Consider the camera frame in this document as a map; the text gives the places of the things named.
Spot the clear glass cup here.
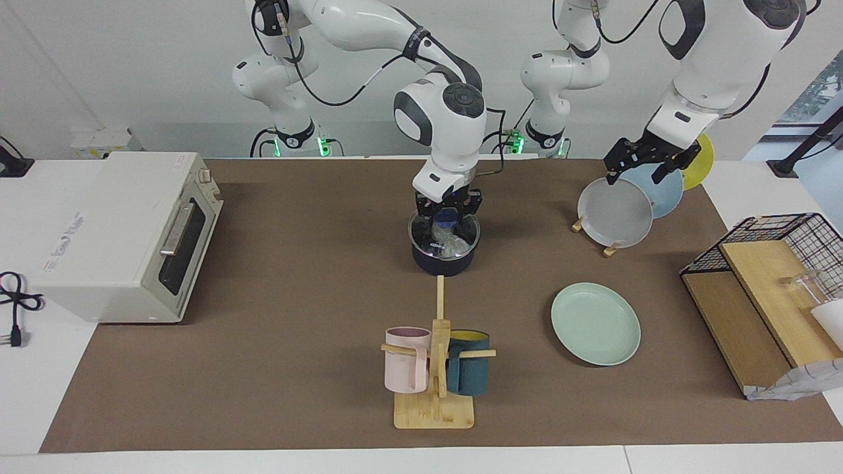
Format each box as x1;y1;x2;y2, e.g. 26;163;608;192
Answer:
780;269;834;310

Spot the black wire basket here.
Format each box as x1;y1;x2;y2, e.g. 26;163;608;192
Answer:
680;213;843;303

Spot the glass lid with blue knob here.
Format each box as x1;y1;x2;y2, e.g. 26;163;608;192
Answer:
409;208;481;259

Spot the yellow plate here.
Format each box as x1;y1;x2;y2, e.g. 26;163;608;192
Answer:
682;133;715;192

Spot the white cup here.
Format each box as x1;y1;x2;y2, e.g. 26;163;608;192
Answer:
810;300;843;350

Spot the pink mug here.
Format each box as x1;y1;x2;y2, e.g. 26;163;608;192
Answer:
385;327;433;394

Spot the white power strip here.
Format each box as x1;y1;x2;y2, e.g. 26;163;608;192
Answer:
70;128;142;160

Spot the light blue plate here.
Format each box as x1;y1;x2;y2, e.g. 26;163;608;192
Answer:
619;163;684;219

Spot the brown table mat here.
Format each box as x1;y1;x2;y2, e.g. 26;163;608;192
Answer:
38;158;843;454

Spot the black clamp stand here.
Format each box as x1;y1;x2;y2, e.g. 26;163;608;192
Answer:
0;135;35;178

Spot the wooden mug rack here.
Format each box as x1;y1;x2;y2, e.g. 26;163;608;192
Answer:
381;275;497;430

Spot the white toaster oven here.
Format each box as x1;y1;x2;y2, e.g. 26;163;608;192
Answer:
30;153;225;325

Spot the wooden plate rack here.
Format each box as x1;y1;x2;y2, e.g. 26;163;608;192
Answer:
571;214;621;258

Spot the black tripod leg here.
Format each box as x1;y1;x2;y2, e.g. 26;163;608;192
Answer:
767;105;843;178

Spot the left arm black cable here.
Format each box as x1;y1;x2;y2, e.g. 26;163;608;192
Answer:
593;0;821;120

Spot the dark blue saucepan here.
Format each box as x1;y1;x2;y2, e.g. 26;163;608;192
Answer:
410;212;481;277

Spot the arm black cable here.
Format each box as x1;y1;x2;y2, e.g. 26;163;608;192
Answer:
254;0;508;177
593;0;821;120

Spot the black power cord with plug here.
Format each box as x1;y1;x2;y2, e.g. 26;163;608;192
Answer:
0;271;45;348

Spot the grey plate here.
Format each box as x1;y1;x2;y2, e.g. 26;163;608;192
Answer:
578;178;654;249

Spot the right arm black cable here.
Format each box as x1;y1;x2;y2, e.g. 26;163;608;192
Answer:
254;0;508;177

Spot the mint green plate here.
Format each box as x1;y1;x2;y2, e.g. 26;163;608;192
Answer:
551;282;641;367

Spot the dark teal mug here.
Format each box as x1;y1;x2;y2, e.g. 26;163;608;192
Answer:
447;329;491;396

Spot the light bamboo board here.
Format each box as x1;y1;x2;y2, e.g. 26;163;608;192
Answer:
719;240;843;368

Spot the grey patterned bag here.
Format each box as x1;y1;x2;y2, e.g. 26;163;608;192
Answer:
744;357;843;402

